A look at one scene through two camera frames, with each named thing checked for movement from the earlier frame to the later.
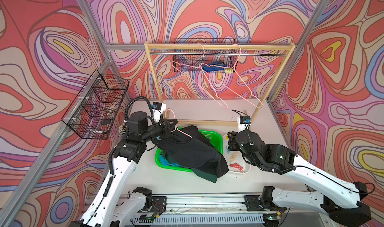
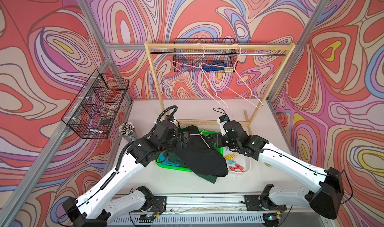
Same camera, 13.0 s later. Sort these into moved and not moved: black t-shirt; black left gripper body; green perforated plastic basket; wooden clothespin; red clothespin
Moved: black left gripper body
Not moved: wooden clothespin; black t-shirt; red clothespin; green perforated plastic basket
